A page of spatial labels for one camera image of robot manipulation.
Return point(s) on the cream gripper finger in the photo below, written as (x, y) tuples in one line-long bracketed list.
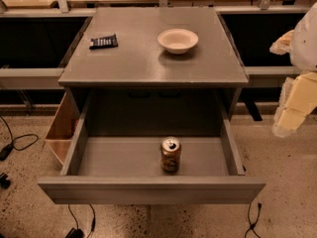
[(282, 45), (298, 98)]

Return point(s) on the orange soda can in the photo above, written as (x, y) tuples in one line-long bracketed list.
[(170, 152)]

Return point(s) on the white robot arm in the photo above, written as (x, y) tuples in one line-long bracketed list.
[(303, 46)]

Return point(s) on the grey cabinet counter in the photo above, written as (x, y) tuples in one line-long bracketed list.
[(139, 88)]

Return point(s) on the open grey top drawer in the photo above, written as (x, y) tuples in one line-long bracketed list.
[(126, 170)]

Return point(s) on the white ceramic bowl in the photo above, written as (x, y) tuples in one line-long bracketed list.
[(178, 41)]

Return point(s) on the wooden side box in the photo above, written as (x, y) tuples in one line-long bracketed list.
[(62, 128)]

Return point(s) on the black plug floor left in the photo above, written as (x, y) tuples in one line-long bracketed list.
[(4, 182)]

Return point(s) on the grey shelf rail right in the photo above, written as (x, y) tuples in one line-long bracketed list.
[(269, 76)]

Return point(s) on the grey shelf rail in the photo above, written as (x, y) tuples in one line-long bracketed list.
[(30, 78), (269, 76)]

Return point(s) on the grey shelf rail left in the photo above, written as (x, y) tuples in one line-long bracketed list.
[(30, 78)]

